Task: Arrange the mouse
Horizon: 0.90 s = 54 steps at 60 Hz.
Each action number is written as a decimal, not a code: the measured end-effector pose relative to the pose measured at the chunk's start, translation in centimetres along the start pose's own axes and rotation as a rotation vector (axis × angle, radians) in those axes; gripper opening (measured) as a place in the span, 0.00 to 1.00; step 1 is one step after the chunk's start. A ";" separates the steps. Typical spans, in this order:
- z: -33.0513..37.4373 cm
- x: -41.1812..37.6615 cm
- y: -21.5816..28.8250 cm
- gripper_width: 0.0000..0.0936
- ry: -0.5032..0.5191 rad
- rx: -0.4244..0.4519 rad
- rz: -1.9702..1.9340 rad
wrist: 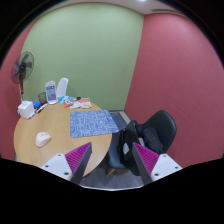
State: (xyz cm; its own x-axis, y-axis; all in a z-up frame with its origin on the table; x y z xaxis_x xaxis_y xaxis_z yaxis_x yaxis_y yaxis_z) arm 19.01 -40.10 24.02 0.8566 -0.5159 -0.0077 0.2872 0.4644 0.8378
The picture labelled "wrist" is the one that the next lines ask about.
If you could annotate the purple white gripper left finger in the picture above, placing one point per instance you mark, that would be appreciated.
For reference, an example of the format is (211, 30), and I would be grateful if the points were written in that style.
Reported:
(70, 166)

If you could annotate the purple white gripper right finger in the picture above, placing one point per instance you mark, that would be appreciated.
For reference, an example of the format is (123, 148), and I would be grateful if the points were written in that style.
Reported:
(152, 166)

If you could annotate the beige computer mouse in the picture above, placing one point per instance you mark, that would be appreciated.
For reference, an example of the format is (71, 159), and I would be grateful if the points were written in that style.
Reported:
(42, 138)

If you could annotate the grey patterned mouse pad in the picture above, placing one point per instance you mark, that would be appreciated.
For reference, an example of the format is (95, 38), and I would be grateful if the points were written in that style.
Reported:
(91, 123)

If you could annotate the black backpack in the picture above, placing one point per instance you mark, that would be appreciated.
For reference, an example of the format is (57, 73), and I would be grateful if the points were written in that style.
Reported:
(142, 134)

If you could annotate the round wooden table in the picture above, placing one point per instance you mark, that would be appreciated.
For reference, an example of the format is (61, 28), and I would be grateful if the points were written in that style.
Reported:
(55, 120)

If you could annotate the black chair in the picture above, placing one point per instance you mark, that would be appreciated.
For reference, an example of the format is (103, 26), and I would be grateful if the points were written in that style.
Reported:
(165, 127)

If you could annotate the white snack packet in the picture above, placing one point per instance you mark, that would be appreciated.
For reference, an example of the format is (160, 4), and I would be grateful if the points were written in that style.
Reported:
(83, 103)

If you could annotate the orange snack packet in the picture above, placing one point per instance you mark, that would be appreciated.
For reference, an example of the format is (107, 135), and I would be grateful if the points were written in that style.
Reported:
(69, 101)

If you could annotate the black marker pen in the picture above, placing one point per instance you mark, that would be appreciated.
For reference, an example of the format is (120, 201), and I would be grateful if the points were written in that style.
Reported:
(41, 108)

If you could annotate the clear acrylic sign holder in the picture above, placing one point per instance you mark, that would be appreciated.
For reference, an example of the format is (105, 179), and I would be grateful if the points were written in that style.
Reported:
(50, 89)

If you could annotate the dark glass cup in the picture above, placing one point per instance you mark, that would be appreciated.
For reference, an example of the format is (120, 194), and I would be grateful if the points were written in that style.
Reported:
(42, 98)

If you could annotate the black standing fan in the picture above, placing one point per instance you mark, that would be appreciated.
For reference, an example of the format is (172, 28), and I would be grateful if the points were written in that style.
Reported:
(22, 69)

